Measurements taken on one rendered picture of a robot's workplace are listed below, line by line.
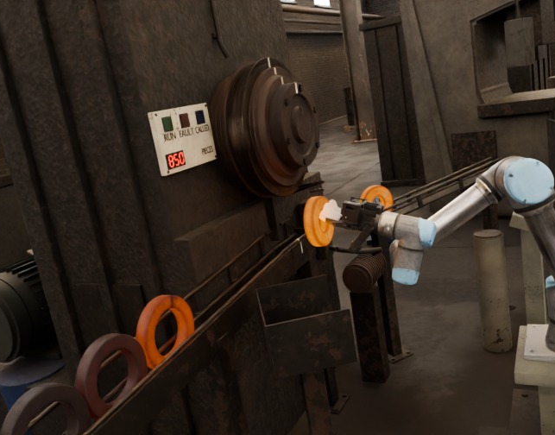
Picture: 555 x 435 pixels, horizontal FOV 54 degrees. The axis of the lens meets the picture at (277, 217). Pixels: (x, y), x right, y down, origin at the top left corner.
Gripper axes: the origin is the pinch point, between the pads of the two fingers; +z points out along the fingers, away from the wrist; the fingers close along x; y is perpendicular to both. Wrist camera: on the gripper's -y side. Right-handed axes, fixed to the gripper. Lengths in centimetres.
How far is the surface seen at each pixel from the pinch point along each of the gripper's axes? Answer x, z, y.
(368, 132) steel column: -865, 253, -156
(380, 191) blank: -67, 0, -10
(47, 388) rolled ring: 90, 17, -11
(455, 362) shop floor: -62, -44, -77
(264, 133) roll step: -0.8, 20.9, 22.5
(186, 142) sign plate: 17.4, 37.3, 20.2
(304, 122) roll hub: -17.8, 15.1, 24.3
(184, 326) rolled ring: 49, 15, -19
